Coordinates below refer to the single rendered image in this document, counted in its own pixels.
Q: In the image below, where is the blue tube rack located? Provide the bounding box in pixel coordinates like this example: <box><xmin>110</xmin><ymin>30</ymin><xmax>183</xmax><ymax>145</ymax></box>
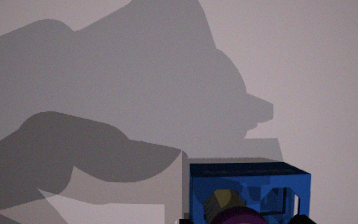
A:
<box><xmin>189</xmin><ymin>162</ymin><xmax>311</xmax><ymax>224</ymax></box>

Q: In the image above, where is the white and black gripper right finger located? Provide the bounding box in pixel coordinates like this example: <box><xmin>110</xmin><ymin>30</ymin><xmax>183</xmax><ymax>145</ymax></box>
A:
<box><xmin>290</xmin><ymin>215</ymin><xmax>316</xmax><ymax>224</ymax></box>

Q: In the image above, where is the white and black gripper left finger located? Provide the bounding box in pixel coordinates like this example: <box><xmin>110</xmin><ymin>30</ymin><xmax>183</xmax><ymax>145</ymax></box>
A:
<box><xmin>179</xmin><ymin>219</ymin><xmax>194</xmax><ymax>224</ymax></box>

